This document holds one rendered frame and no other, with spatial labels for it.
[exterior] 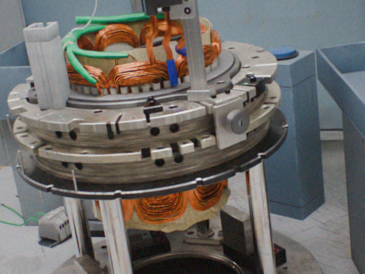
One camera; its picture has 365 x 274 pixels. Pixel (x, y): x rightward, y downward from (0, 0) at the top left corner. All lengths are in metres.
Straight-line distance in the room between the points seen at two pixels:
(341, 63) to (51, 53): 0.43
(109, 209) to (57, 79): 0.15
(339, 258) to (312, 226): 0.10
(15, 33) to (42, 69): 2.62
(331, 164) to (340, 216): 2.13
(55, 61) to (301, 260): 0.45
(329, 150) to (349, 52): 2.41
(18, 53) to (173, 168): 0.60
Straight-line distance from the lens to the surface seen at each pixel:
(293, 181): 1.18
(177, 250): 1.11
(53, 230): 1.23
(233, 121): 0.76
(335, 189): 3.10
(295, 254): 1.07
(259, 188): 0.90
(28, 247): 1.25
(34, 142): 0.86
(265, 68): 0.87
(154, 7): 0.75
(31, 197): 1.29
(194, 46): 0.77
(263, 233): 0.93
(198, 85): 0.78
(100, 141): 0.79
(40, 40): 0.82
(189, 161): 0.80
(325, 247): 1.13
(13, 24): 3.44
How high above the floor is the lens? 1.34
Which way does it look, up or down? 21 degrees down
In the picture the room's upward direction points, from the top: 8 degrees counter-clockwise
